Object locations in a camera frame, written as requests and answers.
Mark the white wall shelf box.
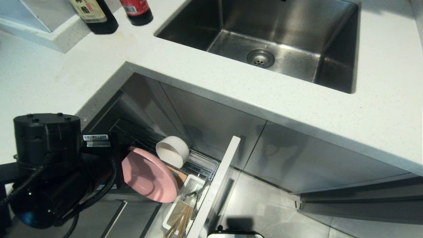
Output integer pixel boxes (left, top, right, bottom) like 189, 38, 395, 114
0, 0, 81, 54

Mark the pink plate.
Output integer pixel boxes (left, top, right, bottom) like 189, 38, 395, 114
121, 147, 179, 203

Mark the white utensil holder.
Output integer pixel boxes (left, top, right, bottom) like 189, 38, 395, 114
163, 174, 212, 238

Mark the wire pull-out dish rack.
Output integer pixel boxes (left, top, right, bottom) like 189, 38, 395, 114
106, 118, 220, 185

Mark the steel cabinet door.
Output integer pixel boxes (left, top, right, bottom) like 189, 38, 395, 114
244, 120, 412, 194

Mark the stainless steel sink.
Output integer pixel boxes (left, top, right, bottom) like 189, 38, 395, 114
154, 0, 360, 94

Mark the brown wooden board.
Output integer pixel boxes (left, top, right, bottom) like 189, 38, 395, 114
167, 165, 188, 189

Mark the steel lower drawer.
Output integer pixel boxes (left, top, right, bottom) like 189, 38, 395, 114
296, 184, 423, 226

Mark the white drawer front panel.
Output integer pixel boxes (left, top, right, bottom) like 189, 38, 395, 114
186, 136, 241, 238

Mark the round sink drain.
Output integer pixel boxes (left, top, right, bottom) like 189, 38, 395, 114
246, 49, 275, 69

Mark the black cable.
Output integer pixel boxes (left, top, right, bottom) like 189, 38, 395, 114
61, 157, 117, 238

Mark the wooden chopstick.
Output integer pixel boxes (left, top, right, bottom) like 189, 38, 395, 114
173, 205, 194, 238
163, 204, 189, 238

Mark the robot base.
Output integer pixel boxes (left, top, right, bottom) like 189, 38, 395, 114
206, 229, 265, 238

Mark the dark bottle with red label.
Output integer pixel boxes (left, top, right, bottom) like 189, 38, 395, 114
119, 0, 154, 26

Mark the dark bottle with pale label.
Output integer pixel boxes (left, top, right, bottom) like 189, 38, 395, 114
69, 0, 119, 35

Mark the white bowl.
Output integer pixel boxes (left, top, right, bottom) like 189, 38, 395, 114
155, 136, 190, 169

